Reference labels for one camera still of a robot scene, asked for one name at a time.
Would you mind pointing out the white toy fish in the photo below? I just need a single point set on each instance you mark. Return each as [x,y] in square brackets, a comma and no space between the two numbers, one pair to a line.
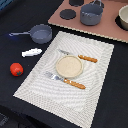
[31,52]

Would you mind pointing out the grey frying pan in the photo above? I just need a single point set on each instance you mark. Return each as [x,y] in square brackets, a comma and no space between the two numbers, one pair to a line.
[39,33]

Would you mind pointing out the red toy sausage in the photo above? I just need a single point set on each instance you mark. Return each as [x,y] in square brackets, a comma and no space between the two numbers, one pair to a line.
[16,69]

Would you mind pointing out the pink toy stove top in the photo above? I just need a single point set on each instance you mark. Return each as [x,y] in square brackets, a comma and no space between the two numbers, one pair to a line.
[107,27]

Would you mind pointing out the black stove burner front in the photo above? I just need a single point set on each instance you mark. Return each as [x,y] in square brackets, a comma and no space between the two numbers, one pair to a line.
[67,14]

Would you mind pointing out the black stove burner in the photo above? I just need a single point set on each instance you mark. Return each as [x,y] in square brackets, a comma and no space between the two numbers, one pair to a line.
[76,3]
[67,14]

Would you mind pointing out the grey pot on stove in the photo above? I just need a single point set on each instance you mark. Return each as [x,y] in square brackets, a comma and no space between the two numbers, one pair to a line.
[90,14]

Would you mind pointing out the black stove burner back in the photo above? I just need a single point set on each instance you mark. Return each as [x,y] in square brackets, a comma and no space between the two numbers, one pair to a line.
[76,3]

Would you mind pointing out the beige round plate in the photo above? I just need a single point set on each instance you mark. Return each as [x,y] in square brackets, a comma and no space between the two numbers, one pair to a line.
[69,66]

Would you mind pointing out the white woven placemat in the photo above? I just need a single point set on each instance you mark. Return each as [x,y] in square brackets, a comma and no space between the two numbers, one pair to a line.
[70,103]

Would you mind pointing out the beige bowl at right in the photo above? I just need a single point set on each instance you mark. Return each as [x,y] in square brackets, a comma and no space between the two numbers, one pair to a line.
[123,14]

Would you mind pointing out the fork with wooden handle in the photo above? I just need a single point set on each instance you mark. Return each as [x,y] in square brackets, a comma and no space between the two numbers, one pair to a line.
[67,81]

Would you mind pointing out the knife with wooden handle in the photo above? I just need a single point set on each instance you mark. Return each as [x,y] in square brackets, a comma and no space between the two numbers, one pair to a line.
[80,56]

